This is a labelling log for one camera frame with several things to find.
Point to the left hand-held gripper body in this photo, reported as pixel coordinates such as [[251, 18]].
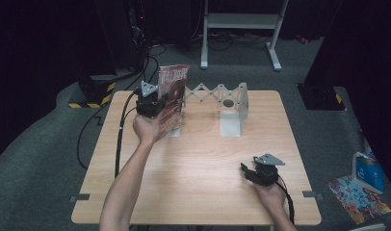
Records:
[[148, 102]]

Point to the person's left hand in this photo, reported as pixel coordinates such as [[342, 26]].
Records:
[[148, 126]]

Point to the white metal stand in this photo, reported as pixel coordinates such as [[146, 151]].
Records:
[[241, 20]]

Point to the black yellow striped base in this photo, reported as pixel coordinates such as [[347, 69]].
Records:
[[94, 93]]

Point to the person's right hand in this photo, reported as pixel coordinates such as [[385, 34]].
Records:
[[270, 195]]

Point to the colourful picture book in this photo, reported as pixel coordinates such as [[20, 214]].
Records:
[[357, 202]]

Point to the white expandable book rack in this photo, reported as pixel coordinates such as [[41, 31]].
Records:
[[230, 125]]

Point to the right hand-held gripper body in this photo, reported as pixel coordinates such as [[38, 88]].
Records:
[[264, 171]]

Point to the grey tape strip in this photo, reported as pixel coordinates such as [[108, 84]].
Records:
[[81, 197], [312, 194]]

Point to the black base with yellow mark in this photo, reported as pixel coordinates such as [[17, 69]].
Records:
[[322, 97]]

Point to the blue book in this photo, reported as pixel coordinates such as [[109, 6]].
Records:
[[370, 174]]

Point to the red magazine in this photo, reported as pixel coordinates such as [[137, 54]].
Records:
[[175, 86]]

